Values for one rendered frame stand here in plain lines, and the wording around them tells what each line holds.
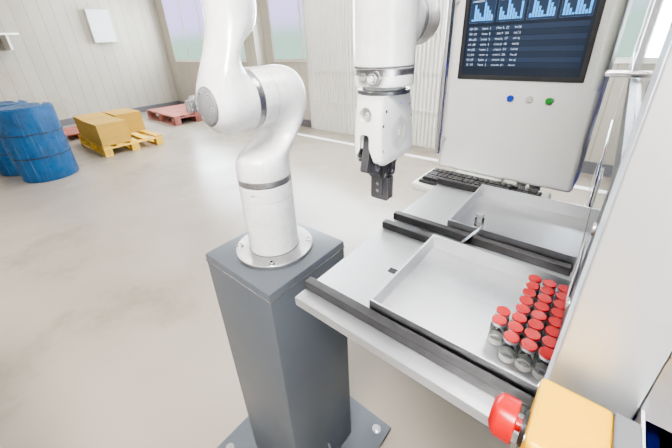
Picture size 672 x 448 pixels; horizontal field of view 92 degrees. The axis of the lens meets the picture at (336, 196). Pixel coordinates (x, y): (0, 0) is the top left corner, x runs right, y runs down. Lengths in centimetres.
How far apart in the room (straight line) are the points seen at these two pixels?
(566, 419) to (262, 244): 60
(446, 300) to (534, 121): 85
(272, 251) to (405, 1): 56
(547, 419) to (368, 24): 44
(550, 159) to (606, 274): 105
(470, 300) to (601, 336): 33
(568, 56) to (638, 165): 102
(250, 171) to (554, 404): 58
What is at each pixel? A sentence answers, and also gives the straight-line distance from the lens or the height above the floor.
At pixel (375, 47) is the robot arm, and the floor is 131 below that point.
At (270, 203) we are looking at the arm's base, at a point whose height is 101.
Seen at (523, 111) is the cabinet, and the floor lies 107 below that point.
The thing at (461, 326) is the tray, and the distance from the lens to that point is 62.
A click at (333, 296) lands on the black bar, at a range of 62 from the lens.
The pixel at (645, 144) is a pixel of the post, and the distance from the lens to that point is 30.
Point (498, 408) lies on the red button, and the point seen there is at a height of 101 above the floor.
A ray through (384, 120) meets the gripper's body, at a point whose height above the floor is 122.
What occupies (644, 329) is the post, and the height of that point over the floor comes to 111.
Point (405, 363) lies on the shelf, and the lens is 56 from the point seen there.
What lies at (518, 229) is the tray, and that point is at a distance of 92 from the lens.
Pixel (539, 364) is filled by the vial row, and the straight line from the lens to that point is 57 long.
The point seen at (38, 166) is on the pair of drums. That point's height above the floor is 19.
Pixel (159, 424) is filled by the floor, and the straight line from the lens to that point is 170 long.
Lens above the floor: 132
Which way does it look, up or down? 26 degrees down
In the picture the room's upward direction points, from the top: 3 degrees counter-clockwise
